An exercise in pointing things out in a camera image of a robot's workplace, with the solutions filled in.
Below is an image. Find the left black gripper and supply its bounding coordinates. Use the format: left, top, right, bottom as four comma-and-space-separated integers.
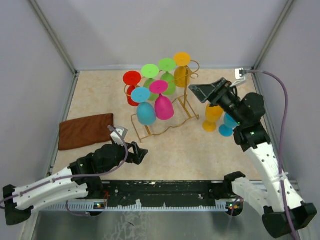
101, 139, 148, 175

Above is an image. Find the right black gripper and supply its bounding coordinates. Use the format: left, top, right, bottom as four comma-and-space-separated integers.
189, 77, 246, 126

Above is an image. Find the orange wine glass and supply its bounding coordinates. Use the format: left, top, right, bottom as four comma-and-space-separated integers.
173, 52, 191, 88
202, 104, 224, 133

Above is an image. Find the light blue wine glass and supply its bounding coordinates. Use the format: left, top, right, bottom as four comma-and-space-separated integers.
131, 87, 157, 126

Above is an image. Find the magenta wine glass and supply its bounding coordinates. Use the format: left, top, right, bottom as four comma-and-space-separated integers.
149, 80, 175, 121

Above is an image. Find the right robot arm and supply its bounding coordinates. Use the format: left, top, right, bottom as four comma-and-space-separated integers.
188, 78, 317, 239

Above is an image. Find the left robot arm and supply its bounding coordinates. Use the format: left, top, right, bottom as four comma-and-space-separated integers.
1, 142, 149, 226

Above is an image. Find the right green wine glass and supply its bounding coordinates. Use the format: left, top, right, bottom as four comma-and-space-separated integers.
158, 58, 176, 96

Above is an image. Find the green wine glass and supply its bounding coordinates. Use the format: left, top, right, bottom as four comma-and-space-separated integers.
158, 58, 176, 96
141, 64, 160, 90

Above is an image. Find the left green wine glass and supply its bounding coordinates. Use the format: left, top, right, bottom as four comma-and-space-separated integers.
141, 64, 160, 90

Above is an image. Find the red wine glass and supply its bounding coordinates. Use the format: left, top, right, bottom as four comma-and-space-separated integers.
122, 70, 142, 107

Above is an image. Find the brown folded cloth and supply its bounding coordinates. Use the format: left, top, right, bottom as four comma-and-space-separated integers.
58, 113, 114, 151

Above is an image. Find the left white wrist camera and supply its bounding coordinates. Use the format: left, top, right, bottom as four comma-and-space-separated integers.
108, 125, 128, 146

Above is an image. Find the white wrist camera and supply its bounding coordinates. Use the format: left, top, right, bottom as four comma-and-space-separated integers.
108, 125, 128, 146
230, 68, 248, 88

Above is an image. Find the gold wire glass rack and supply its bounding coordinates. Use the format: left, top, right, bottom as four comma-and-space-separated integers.
130, 59, 199, 138

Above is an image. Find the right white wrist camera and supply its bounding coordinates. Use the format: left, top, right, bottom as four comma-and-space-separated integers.
230, 68, 248, 88

